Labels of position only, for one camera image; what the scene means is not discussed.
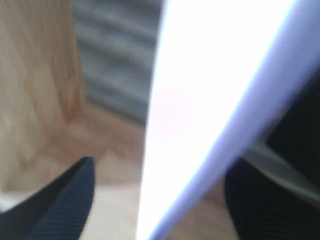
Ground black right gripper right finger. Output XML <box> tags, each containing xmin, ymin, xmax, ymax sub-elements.
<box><xmin>224</xmin><ymin>159</ymin><xmax>320</xmax><ymax>240</ymax></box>

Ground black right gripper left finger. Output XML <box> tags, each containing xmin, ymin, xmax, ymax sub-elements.
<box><xmin>0</xmin><ymin>157</ymin><xmax>95</xmax><ymax>240</ymax></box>

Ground white paper sheets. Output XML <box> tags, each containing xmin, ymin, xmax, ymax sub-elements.
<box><xmin>136</xmin><ymin>0</ymin><xmax>320</xmax><ymax>240</ymax></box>

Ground wooden shelf unit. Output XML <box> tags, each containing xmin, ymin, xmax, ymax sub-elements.
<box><xmin>0</xmin><ymin>0</ymin><xmax>145</xmax><ymax>240</ymax></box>

